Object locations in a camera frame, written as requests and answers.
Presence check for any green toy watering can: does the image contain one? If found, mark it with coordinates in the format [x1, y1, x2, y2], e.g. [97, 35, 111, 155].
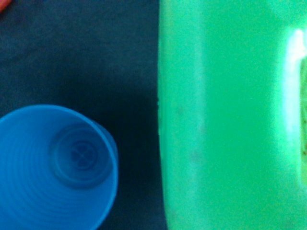
[158, 0, 307, 230]

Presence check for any red plastic plate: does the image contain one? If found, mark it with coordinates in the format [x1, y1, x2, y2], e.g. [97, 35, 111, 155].
[0, 0, 12, 12]

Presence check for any black tablecloth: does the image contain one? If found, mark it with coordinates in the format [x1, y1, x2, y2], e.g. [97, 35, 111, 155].
[0, 0, 166, 230]

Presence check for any blue plastic cup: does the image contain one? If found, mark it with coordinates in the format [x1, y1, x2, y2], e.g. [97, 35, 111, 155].
[0, 105, 118, 230]

